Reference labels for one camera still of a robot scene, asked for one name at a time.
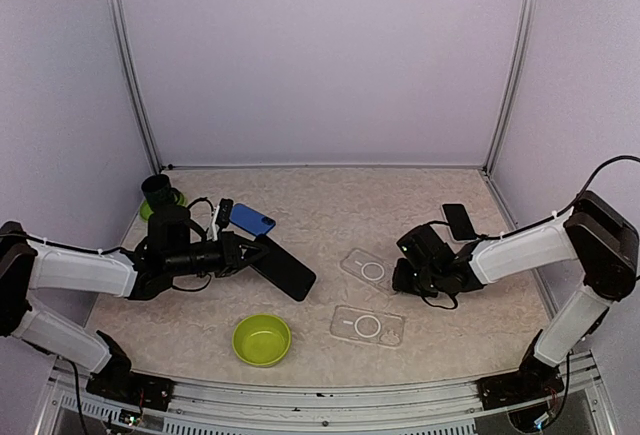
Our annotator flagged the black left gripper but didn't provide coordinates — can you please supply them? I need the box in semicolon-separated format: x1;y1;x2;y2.
165;229;268;277

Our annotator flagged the clear phone case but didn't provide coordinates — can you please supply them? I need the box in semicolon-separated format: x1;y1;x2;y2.
329;305;405;348
340;248;395;295

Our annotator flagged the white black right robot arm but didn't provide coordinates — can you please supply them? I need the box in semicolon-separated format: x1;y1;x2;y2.
392;190;639;408

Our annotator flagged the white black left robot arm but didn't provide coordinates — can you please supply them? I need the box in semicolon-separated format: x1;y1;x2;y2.
1;200;269;400

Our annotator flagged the blue smartphone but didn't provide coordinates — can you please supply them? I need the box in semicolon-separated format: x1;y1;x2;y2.
230;203;276;238

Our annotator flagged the green bowl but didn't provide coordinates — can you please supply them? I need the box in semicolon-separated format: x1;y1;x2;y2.
232;314;292;368

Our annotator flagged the green saucer plate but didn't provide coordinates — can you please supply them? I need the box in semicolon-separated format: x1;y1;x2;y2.
139;188;187;222

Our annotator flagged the dark green mug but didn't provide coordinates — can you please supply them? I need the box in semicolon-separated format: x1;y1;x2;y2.
141;174;180;211

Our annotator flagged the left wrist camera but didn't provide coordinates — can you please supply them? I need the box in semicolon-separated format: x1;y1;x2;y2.
207;198;234;241

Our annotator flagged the front aluminium rail base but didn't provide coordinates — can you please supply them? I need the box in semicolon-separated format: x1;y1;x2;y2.
27;352;620;434

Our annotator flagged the left aluminium frame post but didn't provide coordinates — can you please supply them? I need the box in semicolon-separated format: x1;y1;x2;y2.
107;0;163;174

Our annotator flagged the aluminium frame post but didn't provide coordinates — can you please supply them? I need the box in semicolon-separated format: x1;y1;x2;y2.
107;0;163;174
484;0;537;178

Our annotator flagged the right aluminium frame post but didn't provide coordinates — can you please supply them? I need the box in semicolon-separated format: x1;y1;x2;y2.
484;0;537;178

